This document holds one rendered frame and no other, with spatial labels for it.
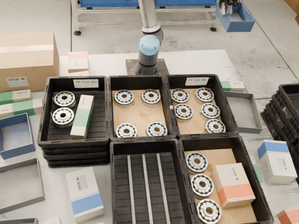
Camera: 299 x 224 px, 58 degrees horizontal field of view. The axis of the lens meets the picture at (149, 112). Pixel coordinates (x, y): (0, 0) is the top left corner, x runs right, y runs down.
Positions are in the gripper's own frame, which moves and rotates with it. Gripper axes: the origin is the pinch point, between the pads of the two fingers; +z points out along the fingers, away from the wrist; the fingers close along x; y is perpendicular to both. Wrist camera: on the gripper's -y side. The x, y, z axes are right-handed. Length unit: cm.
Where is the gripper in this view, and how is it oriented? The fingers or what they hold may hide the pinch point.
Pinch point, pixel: (223, 13)
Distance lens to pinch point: 167.1
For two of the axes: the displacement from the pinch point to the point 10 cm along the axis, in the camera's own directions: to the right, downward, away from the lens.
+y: 1.5, 7.9, -6.0
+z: -0.1, 6.1, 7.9
